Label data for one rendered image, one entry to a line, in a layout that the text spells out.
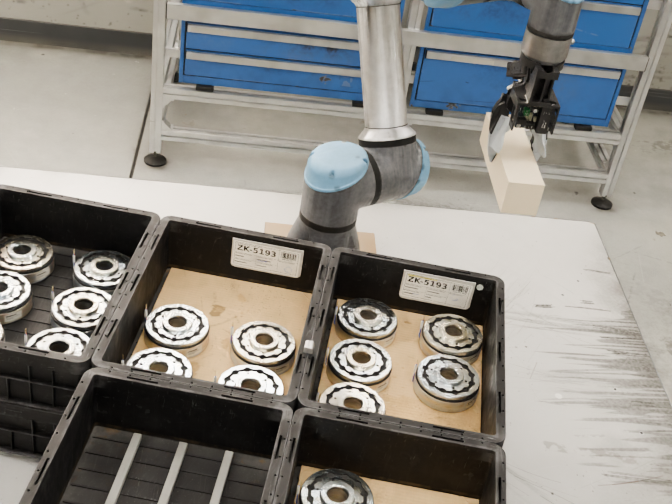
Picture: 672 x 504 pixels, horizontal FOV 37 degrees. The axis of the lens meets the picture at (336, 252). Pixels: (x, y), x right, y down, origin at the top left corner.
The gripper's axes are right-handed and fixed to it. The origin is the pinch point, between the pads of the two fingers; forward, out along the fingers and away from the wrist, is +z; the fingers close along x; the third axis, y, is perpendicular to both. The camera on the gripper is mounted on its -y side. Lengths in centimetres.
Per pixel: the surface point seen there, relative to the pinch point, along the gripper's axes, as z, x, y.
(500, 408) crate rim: 16.0, -6.0, 46.3
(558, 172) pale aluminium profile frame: 96, 69, -162
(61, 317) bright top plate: 23, -73, 26
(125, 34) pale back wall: 101, -99, -248
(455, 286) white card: 18.4, -8.2, 14.8
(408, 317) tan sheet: 25.7, -15.1, 15.2
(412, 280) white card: 18.8, -15.5, 13.6
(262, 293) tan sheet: 25.8, -40.8, 12.0
